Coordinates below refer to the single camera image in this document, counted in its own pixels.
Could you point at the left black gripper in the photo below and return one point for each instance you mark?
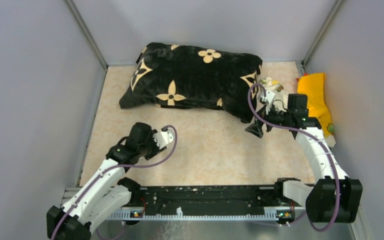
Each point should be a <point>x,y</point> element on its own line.
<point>147,145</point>

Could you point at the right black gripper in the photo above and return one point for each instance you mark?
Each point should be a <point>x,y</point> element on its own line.
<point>256,128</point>

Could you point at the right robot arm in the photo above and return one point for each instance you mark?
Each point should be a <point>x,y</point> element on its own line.
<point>334,197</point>

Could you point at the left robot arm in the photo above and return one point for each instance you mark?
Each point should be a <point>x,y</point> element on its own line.
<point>108,189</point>

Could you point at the white patterned cloth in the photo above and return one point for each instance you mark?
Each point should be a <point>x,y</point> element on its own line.
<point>271,84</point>

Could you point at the yellow cloth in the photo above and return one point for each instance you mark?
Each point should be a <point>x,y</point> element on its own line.
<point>312,85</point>

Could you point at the black floral pillow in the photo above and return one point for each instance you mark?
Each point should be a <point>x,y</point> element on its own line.
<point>188,77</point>

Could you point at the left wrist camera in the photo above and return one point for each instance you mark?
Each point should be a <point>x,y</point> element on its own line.
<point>163,138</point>

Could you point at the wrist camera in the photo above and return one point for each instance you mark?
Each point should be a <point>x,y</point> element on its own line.
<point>163,138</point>
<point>267,97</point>

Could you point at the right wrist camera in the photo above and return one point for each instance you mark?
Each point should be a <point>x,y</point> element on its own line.
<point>267,97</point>

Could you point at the aluminium frame rail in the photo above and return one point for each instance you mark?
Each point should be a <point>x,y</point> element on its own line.
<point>287,217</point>

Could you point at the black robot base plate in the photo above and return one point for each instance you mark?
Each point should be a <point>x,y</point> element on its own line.
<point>220,201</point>

